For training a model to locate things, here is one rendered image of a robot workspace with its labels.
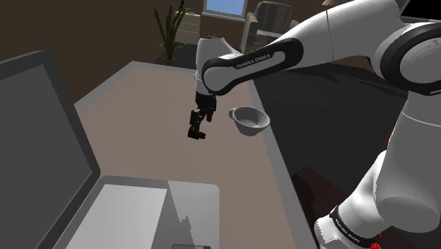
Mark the green potted plant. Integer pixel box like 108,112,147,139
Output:
151,2,191,67

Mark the grey open laptop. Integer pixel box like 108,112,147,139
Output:
0,50,221,249

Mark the pale chest of drawers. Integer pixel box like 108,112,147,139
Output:
178,11,202,46

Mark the brown table with grey rim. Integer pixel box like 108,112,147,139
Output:
73,60,319,249

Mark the beige armchair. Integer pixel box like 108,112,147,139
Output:
240,1,300,54

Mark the window with pale frame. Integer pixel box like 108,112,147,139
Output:
201,0,249,20

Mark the white bowl with handle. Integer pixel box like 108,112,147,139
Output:
228,105,271,137

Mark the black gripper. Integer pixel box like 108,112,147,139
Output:
187,91,218,140

